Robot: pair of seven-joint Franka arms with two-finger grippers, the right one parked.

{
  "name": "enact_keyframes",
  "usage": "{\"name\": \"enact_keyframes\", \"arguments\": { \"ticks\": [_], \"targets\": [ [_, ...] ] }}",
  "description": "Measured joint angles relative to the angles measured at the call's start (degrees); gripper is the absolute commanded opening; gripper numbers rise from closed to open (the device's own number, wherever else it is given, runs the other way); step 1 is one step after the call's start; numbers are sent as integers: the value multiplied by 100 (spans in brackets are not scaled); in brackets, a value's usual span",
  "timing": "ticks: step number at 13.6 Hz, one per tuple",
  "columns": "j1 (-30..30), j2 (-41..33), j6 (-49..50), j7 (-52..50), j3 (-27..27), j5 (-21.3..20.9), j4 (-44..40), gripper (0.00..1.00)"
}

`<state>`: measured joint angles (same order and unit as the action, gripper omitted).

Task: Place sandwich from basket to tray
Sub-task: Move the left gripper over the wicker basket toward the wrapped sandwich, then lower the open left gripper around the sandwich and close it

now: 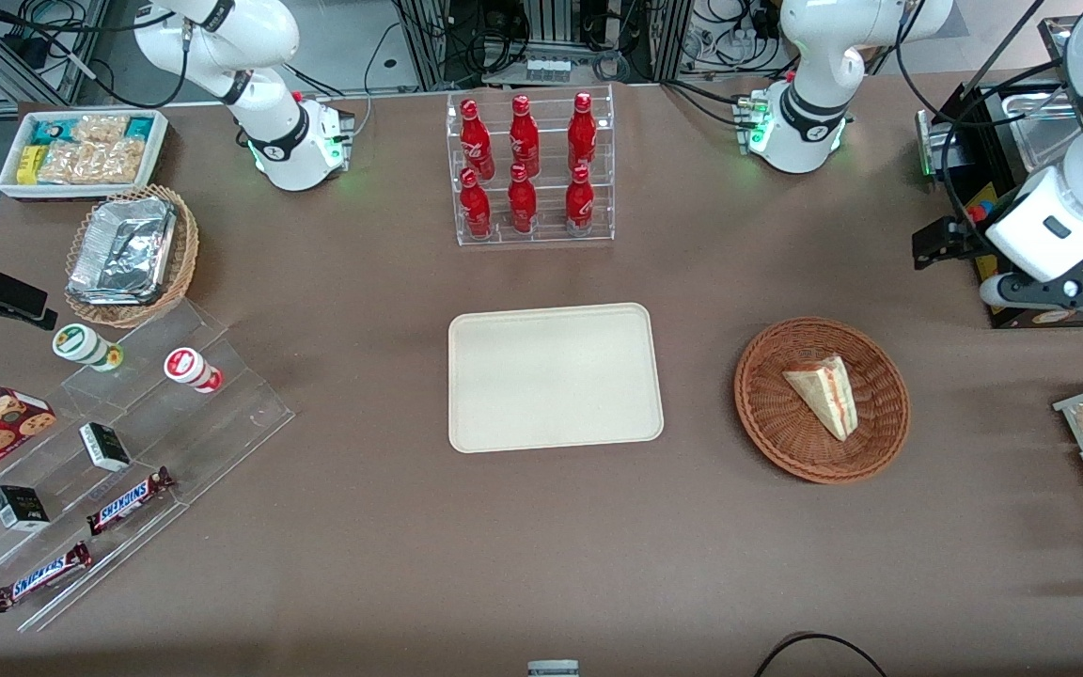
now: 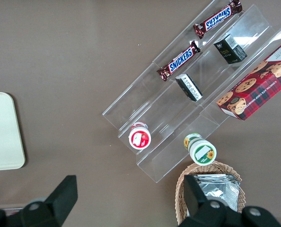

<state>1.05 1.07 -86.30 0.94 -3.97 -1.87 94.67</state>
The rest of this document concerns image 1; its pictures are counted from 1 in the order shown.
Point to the small black carton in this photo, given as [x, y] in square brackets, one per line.
[104, 447]
[20, 508]

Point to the red lid yogurt cup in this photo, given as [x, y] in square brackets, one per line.
[186, 367]

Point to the beige plastic tray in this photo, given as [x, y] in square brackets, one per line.
[551, 376]

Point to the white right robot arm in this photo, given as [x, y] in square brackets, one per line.
[269, 38]

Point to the clear bag of crackers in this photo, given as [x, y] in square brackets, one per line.
[90, 163]
[100, 128]

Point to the white power strip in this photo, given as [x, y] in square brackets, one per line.
[547, 69]

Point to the snickers chocolate bar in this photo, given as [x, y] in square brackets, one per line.
[41, 576]
[128, 501]

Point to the red cola bottle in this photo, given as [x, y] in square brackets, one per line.
[524, 136]
[579, 205]
[582, 132]
[522, 205]
[476, 141]
[476, 209]

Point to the yellow snack packet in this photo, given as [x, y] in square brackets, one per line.
[30, 165]

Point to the clear acrylic stepped display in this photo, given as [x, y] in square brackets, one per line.
[212, 423]

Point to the triangle sandwich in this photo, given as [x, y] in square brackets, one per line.
[824, 390]

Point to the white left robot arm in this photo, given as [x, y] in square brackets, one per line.
[809, 56]

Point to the light wicker basket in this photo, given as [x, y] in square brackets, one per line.
[182, 254]

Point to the aluminium frame rack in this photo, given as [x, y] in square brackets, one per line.
[429, 42]

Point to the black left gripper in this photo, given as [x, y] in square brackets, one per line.
[968, 241]

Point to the aluminium foil container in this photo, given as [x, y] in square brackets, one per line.
[123, 249]

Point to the white rectangular snack bin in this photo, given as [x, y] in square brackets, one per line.
[10, 183]

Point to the teal snack packet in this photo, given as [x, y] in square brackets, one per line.
[51, 132]
[140, 127]

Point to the clear acrylic bottle rack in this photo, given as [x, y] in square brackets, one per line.
[546, 235]

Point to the brown wicker basket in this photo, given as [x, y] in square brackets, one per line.
[776, 414]

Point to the green lid yogurt cup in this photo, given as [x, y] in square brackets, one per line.
[79, 343]

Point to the small grey device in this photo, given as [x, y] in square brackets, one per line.
[553, 669]

